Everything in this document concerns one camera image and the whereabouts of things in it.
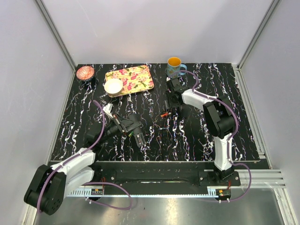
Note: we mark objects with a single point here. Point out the black remote control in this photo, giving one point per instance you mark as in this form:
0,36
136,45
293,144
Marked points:
136,127

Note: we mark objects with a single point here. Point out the aluminium frame rail front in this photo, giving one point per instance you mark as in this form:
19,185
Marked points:
253,179

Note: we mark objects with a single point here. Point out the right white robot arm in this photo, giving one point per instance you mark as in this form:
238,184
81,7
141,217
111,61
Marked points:
220,120

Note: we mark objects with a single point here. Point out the aluminium frame post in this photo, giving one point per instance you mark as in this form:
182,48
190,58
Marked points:
52,27
264,22

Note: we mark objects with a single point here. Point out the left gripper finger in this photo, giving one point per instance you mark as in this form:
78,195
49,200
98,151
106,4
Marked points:
125,122
118,123

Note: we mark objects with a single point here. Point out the left aluminium frame post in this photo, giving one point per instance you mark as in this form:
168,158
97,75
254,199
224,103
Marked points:
52,27

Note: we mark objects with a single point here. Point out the blue mug orange inside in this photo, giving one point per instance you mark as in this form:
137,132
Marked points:
175,67

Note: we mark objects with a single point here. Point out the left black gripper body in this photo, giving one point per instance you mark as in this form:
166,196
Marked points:
112,131

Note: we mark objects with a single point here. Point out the red patterned bowl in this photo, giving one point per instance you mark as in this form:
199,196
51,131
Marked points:
85,73

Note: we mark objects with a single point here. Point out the cream white bowl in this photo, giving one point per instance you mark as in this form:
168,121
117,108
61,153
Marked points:
113,87

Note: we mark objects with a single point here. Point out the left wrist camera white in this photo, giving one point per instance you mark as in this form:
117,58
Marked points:
108,110

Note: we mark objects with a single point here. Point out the right aluminium frame post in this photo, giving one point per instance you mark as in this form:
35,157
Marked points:
264,22

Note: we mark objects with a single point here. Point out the floral rectangular tray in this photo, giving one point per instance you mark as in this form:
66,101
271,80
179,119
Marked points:
134,79

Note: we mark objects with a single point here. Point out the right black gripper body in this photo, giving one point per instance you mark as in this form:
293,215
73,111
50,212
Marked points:
172,102

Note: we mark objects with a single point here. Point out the black remote battery cover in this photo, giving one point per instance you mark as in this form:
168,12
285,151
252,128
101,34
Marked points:
184,113

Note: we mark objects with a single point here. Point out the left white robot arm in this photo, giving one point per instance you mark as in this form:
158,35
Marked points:
68,168

